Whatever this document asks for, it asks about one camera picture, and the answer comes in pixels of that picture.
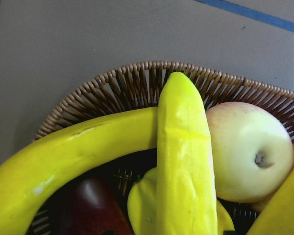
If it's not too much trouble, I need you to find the yellow banana long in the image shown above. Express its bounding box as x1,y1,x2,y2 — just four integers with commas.
156,72,218,235

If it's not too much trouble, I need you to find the yellow banana basket edge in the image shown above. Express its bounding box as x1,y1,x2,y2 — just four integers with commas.
0,107,158,235

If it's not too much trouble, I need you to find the small yellow banana piece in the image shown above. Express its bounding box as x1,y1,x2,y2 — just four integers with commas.
127,167,236,235

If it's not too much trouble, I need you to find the red mango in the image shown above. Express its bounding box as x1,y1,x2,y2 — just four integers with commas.
49,176,134,235

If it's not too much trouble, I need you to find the pale yellow-pink apple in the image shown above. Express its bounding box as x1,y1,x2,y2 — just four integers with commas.
206,102,294,203

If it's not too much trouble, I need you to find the yellow banana far side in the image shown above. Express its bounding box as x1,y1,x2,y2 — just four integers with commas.
247,144,294,235

